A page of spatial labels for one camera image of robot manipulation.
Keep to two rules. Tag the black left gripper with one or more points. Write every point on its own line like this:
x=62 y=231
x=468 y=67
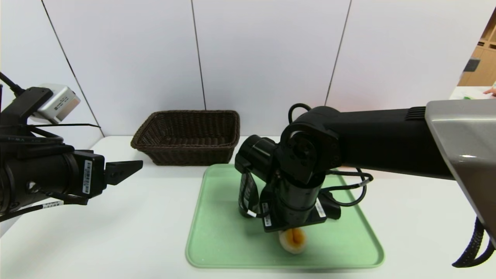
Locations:
x=92 y=176

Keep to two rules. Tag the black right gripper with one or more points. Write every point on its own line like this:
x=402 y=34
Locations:
x=293 y=222

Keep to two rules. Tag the round yellow-orange toy bun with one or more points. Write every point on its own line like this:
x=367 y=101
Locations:
x=290 y=244

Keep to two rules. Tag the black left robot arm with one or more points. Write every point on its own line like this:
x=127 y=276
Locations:
x=35 y=174

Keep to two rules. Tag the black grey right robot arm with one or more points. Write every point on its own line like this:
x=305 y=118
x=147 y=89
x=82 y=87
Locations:
x=379 y=139

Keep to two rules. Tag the dark brown wicker basket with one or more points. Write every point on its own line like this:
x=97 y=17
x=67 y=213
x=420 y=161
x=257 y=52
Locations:
x=186 y=151

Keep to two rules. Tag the black glasses case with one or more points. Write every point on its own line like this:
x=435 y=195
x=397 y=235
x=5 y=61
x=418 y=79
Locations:
x=332 y=209

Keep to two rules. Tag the dark cosmetic tube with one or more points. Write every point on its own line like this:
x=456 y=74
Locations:
x=247 y=190

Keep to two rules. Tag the light green plastic tray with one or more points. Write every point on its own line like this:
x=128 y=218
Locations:
x=221 y=236

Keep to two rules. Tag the white side table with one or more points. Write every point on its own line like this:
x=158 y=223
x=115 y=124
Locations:
x=465 y=93

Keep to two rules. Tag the grey sign on shelf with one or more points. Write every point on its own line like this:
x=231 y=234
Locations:
x=470 y=65

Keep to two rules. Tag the wooden shelf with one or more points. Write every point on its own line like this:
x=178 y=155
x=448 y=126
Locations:
x=484 y=66

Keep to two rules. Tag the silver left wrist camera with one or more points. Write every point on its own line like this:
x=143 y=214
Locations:
x=58 y=102

